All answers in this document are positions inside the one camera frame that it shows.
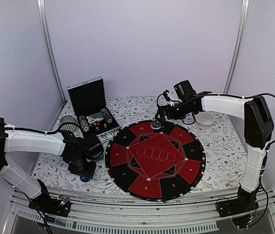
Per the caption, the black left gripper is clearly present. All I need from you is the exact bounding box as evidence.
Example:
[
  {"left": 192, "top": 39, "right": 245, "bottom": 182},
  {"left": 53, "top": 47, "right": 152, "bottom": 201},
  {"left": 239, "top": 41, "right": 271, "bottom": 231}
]
[{"left": 68, "top": 156, "right": 97, "bottom": 179}]

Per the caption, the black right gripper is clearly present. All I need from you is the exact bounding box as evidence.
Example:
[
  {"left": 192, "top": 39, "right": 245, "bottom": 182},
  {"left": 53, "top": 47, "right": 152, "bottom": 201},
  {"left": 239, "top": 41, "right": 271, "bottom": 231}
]
[{"left": 156, "top": 99, "right": 195, "bottom": 121}]

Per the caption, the blue small blind button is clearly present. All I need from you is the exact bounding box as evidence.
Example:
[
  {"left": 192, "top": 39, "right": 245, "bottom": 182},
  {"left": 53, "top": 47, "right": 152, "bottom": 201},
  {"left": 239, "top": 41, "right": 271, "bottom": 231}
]
[{"left": 80, "top": 176, "right": 90, "bottom": 183}]

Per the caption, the clear dealer button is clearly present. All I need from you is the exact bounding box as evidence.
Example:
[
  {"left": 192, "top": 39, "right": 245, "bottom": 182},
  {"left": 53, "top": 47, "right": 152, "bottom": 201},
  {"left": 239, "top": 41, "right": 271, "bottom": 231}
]
[{"left": 150, "top": 120, "right": 162, "bottom": 130}]

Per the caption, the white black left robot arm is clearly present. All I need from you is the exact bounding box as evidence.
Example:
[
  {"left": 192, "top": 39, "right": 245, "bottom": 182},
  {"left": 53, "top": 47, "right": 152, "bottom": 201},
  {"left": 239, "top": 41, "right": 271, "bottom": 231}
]
[{"left": 0, "top": 117, "right": 104, "bottom": 212}]

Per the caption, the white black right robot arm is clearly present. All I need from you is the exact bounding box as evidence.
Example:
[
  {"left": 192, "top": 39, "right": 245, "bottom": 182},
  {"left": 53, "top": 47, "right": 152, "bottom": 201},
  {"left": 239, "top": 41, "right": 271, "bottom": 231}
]
[{"left": 155, "top": 80, "right": 274, "bottom": 213}]

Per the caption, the white ceramic bowl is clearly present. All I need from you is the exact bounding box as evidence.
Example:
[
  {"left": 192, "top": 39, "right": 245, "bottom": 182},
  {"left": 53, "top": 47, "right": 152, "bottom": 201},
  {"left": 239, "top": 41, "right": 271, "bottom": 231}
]
[{"left": 195, "top": 112, "right": 214, "bottom": 129}]

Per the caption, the red dice set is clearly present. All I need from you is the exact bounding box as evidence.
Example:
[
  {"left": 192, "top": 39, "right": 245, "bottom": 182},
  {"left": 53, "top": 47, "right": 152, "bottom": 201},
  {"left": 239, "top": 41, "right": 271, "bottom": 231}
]
[{"left": 94, "top": 122, "right": 107, "bottom": 132}]

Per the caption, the left poker chip row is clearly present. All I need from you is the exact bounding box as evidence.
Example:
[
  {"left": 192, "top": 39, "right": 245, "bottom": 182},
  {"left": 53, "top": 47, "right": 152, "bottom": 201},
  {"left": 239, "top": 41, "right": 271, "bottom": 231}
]
[{"left": 78, "top": 116, "right": 90, "bottom": 132}]

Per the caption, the poker chip row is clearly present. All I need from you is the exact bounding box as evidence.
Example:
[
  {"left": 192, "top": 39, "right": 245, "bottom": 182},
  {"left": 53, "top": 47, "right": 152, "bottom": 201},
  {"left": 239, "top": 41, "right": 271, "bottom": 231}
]
[
  {"left": 78, "top": 116, "right": 90, "bottom": 132},
  {"left": 100, "top": 108, "right": 113, "bottom": 123}
]

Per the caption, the striped grey cup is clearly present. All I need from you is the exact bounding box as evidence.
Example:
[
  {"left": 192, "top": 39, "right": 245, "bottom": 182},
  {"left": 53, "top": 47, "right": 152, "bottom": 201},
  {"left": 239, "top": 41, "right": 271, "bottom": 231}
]
[{"left": 59, "top": 115, "right": 80, "bottom": 133}]

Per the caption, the boxed playing card deck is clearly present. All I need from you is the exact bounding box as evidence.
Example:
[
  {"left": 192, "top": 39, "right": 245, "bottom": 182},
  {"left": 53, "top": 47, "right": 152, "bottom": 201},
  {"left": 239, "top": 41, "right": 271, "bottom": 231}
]
[{"left": 86, "top": 113, "right": 104, "bottom": 124}]

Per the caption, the right poker chip row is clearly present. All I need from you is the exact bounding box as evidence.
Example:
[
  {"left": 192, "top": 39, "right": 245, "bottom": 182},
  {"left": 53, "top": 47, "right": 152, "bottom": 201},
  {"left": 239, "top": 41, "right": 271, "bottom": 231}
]
[{"left": 100, "top": 108, "right": 113, "bottom": 123}]

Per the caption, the aluminium poker chip case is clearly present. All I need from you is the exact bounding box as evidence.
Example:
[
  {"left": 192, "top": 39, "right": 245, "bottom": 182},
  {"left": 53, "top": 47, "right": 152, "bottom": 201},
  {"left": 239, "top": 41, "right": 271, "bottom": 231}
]
[{"left": 67, "top": 76, "right": 120, "bottom": 136}]

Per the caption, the round red black poker mat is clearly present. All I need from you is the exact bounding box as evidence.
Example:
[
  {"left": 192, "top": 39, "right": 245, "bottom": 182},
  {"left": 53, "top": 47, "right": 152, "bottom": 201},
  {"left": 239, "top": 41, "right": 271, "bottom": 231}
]
[{"left": 105, "top": 120, "right": 206, "bottom": 201}]

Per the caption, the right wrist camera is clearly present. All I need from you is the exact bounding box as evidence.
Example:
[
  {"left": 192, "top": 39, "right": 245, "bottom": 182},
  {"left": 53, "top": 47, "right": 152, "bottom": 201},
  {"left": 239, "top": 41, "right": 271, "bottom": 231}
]
[{"left": 162, "top": 90, "right": 175, "bottom": 106}]

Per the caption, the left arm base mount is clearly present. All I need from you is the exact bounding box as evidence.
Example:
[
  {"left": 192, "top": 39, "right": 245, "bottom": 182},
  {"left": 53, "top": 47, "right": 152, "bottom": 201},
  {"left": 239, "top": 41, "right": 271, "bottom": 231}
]
[{"left": 28, "top": 179, "right": 71, "bottom": 217}]

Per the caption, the aluminium front rail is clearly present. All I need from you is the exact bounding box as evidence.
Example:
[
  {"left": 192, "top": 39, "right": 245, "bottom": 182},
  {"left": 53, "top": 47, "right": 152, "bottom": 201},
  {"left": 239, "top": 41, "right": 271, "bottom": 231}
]
[{"left": 2, "top": 187, "right": 275, "bottom": 234}]

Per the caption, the right aluminium frame post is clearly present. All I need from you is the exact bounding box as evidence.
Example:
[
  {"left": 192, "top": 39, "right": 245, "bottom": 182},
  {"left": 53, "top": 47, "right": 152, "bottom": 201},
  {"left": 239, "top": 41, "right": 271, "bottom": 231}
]
[{"left": 222, "top": 0, "right": 250, "bottom": 94}]

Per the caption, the aluminium frame post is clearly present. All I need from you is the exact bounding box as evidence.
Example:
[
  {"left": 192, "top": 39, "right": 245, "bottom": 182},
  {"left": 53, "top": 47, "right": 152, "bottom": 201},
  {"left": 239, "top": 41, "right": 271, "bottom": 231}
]
[
  {"left": 37, "top": 0, "right": 66, "bottom": 104},
  {"left": 222, "top": 0, "right": 250, "bottom": 94}
]

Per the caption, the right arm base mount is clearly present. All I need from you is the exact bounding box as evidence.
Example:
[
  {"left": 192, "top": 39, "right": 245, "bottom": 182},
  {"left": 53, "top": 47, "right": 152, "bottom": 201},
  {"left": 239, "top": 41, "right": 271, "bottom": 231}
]
[{"left": 215, "top": 197, "right": 259, "bottom": 229}]

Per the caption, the left aluminium frame post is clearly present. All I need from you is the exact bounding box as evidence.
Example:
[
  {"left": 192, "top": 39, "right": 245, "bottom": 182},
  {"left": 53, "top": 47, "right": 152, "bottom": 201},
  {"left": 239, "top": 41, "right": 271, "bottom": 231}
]
[{"left": 37, "top": 0, "right": 66, "bottom": 104}]

